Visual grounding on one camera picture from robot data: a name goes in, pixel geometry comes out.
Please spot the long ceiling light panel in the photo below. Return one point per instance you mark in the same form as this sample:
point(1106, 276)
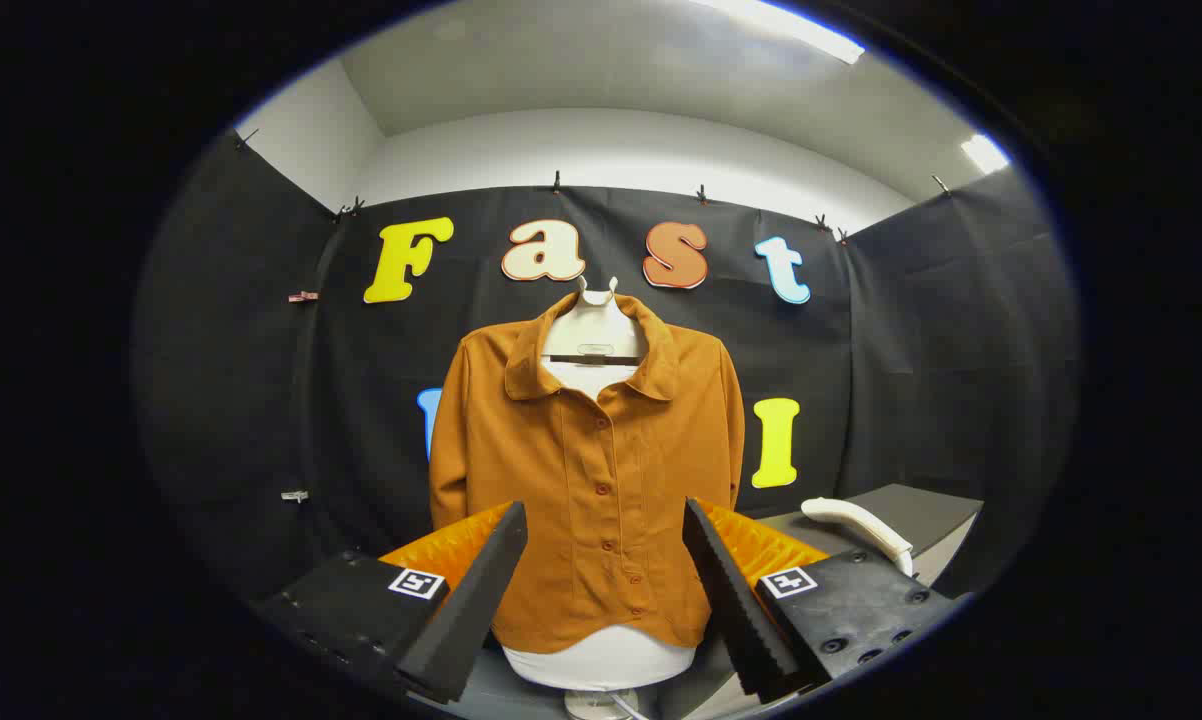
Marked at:
point(791, 28)

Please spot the brown button-up shirt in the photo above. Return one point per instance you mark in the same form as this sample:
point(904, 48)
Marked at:
point(581, 480)

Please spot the white garment steamer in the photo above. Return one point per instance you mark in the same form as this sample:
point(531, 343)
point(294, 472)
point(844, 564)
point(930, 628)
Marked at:
point(856, 520)

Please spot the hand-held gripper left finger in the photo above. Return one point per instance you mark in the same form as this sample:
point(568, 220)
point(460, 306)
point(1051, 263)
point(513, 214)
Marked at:
point(471, 600)

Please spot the white mannequin torso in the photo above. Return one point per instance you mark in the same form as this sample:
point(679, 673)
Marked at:
point(596, 320)

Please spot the small ceiling light panel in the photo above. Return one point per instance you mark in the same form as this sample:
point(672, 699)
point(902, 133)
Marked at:
point(984, 152)

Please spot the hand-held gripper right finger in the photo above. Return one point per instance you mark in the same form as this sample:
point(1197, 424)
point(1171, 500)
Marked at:
point(736, 600)

